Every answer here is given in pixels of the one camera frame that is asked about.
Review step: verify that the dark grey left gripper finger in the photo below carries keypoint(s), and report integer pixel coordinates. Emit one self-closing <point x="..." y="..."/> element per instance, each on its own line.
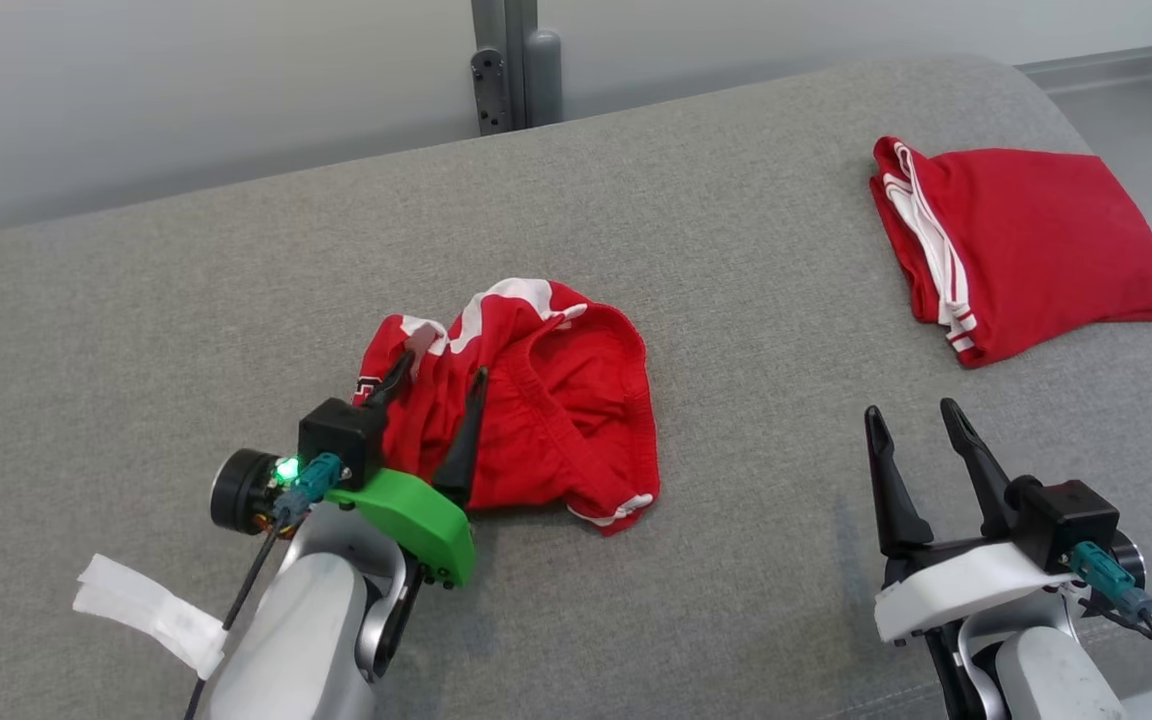
<point x="391" y="378"/>
<point x="466" y="450"/>

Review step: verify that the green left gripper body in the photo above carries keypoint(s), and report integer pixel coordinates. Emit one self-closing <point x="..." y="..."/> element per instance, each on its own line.
<point x="416" y="520"/>

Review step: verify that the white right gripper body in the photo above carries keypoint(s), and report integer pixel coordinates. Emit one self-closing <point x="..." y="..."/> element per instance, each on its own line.
<point x="966" y="590"/>

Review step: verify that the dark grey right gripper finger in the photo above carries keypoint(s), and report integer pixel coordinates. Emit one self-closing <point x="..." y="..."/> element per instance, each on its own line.
<point x="986" y="480"/>
<point x="896" y="500"/>

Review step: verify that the red white shorts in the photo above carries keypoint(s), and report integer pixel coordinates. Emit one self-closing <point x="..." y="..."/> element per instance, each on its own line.
<point x="556" y="410"/>

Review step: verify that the red white basketball jersey shirt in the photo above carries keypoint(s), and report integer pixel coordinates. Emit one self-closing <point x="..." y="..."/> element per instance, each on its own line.
<point x="1036" y="230"/>

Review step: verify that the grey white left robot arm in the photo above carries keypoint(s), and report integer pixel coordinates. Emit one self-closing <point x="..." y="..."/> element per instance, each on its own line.
<point x="306" y="640"/>

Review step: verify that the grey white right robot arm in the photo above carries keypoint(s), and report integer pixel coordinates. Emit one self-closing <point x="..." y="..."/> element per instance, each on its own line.
<point x="1046" y="680"/>

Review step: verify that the white tape strip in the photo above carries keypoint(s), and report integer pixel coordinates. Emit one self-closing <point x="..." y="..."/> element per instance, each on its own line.
<point x="146" y="605"/>

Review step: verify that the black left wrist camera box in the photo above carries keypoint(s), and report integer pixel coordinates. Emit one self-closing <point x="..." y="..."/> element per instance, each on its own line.
<point x="341" y="435"/>

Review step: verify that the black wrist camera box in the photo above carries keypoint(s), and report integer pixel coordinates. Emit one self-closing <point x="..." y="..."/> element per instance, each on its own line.
<point x="341" y="435"/>
<point x="1066" y="520"/>

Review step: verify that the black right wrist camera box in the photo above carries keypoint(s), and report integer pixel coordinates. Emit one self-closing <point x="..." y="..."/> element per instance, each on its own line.
<point x="1066" y="520"/>

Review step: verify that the grey post with hinge bracket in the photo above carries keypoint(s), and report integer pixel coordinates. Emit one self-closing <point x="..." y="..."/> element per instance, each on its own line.
<point x="496" y="70"/>

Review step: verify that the grey post with rounded foot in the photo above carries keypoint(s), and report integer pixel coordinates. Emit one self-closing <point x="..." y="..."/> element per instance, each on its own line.
<point x="544" y="75"/>

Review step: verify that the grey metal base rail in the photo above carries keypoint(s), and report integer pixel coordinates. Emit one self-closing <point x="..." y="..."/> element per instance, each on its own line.
<point x="1116" y="65"/>

